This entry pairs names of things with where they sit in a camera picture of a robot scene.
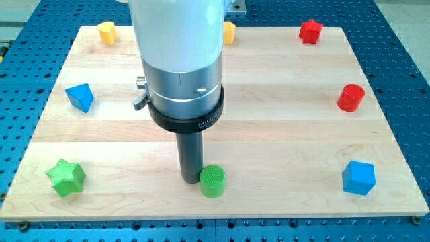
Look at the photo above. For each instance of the red cylinder block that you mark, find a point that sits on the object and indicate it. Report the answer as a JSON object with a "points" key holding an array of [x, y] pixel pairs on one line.
{"points": [[351, 97]]}

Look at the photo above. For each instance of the green cylinder block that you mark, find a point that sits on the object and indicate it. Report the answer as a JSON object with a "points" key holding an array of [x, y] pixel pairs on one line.
{"points": [[212, 181]]}

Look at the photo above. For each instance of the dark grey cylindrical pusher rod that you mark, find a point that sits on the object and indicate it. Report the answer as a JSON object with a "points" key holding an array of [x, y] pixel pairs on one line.
{"points": [[190, 151]]}

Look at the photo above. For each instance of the grey metal bracket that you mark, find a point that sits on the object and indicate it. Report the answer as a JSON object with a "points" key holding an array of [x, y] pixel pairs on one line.
{"points": [[236, 7]]}

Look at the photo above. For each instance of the red star block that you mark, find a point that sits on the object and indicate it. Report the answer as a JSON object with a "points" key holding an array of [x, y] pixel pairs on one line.
{"points": [[310, 31]]}

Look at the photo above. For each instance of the yellow heart block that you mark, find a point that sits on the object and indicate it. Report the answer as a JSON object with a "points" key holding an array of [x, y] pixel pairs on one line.
{"points": [[107, 32]]}

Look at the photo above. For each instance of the green star block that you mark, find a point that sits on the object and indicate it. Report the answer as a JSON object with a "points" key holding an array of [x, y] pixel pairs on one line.
{"points": [[66, 178]]}

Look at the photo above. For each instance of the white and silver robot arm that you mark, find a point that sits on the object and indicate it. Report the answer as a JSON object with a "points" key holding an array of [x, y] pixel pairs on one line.
{"points": [[180, 44]]}

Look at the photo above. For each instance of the blue cube block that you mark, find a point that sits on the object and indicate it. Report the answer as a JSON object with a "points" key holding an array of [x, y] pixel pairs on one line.
{"points": [[358, 178]]}

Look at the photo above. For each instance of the light wooden board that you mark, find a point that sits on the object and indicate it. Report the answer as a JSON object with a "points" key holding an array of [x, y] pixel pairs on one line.
{"points": [[282, 139]]}

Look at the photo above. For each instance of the blue triangular prism block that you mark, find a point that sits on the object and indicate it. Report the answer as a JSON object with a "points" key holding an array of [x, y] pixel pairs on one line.
{"points": [[80, 97]]}

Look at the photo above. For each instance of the yellow hexagon block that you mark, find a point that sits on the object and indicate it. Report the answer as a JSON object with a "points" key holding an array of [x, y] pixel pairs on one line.
{"points": [[229, 32]]}

